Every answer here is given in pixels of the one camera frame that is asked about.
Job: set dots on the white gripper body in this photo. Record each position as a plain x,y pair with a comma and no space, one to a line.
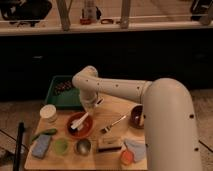
88,100

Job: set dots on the white handled brush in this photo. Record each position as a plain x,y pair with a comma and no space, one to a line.
79,121

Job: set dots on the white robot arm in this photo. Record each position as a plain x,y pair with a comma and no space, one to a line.
169,119

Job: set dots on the red bowl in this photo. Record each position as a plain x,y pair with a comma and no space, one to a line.
83,130

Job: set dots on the small metal bowl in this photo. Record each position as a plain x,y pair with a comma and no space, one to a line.
83,147

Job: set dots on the dark brown bowl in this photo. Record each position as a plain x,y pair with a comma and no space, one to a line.
136,115

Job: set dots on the green plastic tray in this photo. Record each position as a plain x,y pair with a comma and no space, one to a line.
67,100

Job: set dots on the brown grape bunch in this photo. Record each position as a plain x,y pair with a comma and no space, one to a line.
62,86

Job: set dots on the metal fork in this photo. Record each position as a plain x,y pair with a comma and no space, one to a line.
108,127

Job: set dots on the white round container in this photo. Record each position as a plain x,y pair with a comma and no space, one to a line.
48,113

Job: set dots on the black white eraser block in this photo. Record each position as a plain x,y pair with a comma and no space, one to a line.
109,144

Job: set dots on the green pepper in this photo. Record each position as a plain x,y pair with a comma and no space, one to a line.
52,131

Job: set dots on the green plastic cup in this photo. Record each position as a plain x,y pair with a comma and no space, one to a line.
60,146

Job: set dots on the orange fruit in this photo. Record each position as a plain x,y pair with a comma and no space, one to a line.
127,157

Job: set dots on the light blue cloth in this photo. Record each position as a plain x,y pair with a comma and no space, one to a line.
137,148

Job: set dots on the blue sponge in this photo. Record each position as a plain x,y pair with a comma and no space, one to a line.
41,146

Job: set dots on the black pole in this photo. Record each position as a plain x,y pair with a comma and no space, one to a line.
17,157

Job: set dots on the black office chair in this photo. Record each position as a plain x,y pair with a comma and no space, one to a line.
25,12

